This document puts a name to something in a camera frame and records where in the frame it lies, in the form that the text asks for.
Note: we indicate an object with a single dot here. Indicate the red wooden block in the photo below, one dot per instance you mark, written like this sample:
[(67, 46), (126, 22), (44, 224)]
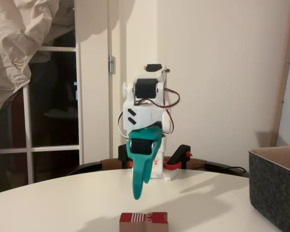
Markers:
[(142, 221)]

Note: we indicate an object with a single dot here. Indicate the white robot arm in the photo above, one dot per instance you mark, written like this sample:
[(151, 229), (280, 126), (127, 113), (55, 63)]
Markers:
[(145, 116)]

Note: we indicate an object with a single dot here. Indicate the black clamp red pad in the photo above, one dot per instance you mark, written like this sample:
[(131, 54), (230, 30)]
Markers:
[(122, 154), (180, 155)]

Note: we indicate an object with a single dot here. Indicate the beige crumpled curtain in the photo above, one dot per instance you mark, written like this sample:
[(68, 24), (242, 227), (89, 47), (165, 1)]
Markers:
[(14, 48)]

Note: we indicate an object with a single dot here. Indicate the dark grey felt box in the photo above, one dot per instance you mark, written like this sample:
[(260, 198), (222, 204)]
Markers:
[(273, 188)]

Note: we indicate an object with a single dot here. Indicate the silver door hinge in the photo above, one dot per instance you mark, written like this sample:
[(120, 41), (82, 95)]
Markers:
[(111, 64)]

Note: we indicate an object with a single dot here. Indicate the dark brown chair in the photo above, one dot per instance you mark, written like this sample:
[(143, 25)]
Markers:
[(87, 166)]

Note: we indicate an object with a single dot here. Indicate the white glazed door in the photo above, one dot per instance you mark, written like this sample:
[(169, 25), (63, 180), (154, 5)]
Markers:
[(94, 96)]

